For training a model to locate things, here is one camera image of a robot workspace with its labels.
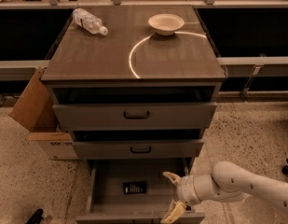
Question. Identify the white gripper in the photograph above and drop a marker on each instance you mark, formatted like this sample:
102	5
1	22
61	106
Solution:
185	189

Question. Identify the black rxbar chocolate wrapper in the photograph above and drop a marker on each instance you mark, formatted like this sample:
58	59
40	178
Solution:
137	187

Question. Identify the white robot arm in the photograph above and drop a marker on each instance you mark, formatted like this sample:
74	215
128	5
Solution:
226	183

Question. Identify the grey open bottom drawer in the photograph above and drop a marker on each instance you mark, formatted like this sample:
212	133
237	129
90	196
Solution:
107	202

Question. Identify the grey middle drawer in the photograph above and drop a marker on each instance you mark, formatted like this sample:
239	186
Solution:
102	145

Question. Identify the grey three-drawer cabinet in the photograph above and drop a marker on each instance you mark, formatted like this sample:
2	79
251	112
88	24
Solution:
132	54

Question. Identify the grey top drawer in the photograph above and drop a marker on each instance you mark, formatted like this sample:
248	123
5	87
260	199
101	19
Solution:
96	109

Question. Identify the black object on floor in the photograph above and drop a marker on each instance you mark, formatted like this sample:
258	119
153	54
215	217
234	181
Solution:
36	218

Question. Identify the open cardboard box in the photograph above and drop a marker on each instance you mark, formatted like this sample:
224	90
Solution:
33	111

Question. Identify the white paper bowl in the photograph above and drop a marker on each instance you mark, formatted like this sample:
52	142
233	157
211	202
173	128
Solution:
166	24

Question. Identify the clear plastic water bottle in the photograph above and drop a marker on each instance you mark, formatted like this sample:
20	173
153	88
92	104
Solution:
89	22

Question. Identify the black middle drawer handle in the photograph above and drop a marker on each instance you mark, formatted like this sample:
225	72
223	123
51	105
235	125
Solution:
140	150

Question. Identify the black drawer handle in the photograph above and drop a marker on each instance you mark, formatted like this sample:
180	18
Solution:
129	115
140	150

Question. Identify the black top drawer handle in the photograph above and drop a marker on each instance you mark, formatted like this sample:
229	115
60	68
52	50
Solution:
129	115

